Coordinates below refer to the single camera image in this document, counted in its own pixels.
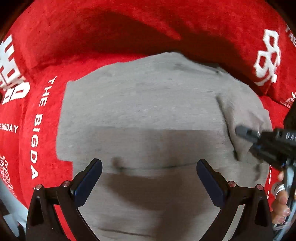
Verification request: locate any grey knit garment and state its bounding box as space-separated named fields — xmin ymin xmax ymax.
xmin=56 ymin=53 xmax=272 ymax=240

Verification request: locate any right hand with ring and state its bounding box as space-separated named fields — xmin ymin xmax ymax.
xmin=271 ymin=172 xmax=290 ymax=225

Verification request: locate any red printed bedspread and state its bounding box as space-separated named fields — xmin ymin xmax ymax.
xmin=0 ymin=0 xmax=296 ymax=241

